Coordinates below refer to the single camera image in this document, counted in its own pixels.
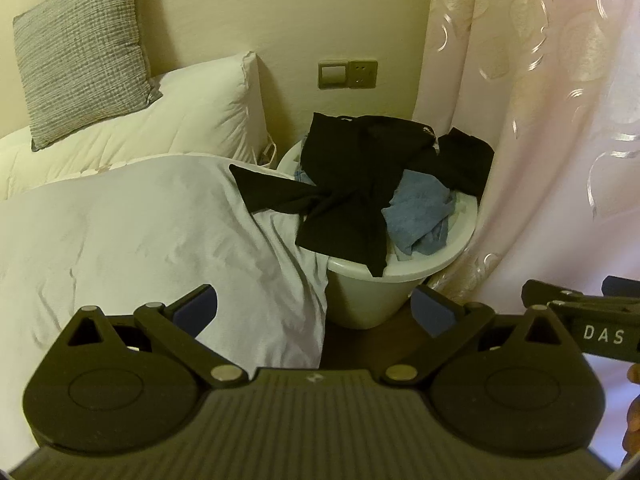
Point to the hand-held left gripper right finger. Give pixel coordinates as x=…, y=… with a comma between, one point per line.
x=432, y=311

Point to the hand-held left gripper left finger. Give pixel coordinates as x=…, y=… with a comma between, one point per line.
x=197, y=306

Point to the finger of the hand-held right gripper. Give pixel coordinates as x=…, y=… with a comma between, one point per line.
x=545, y=294
x=622, y=287

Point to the white laundry basket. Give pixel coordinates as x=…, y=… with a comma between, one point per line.
x=360, y=295

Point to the black garment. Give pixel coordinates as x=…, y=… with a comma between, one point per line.
x=465, y=160
x=350, y=180

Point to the person's right hand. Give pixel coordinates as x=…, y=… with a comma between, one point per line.
x=634, y=405

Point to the white duvet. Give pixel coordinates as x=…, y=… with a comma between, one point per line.
x=125, y=240

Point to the blue garment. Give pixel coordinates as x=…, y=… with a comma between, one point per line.
x=415, y=210

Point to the pale patterned curtain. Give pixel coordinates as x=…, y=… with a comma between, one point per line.
x=540, y=110

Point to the white pillow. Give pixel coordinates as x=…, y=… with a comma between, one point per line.
x=190, y=115

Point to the grey woven pillow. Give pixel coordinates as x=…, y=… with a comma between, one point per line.
x=85, y=50

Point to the wall power socket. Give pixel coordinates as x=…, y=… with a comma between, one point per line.
x=362, y=73

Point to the wall light switch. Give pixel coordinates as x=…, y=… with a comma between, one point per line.
x=333, y=74

